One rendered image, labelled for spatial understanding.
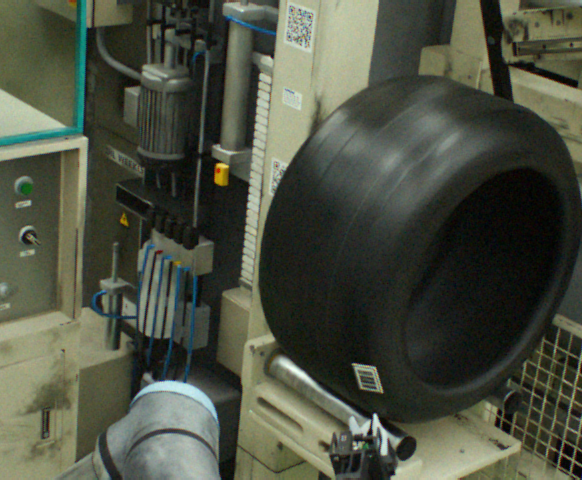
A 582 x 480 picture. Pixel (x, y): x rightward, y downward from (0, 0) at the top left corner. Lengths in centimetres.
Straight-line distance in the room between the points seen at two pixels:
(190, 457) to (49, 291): 101
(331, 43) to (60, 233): 64
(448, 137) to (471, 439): 67
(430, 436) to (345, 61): 71
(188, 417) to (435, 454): 85
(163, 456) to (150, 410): 10
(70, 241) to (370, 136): 68
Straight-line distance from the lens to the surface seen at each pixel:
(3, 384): 245
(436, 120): 202
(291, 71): 228
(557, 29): 237
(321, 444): 229
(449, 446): 238
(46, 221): 241
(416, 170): 195
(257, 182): 241
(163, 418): 158
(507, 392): 236
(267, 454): 257
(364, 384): 205
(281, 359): 234
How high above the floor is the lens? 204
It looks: 23 degrees down
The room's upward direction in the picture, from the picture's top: 6 degrees clockwise
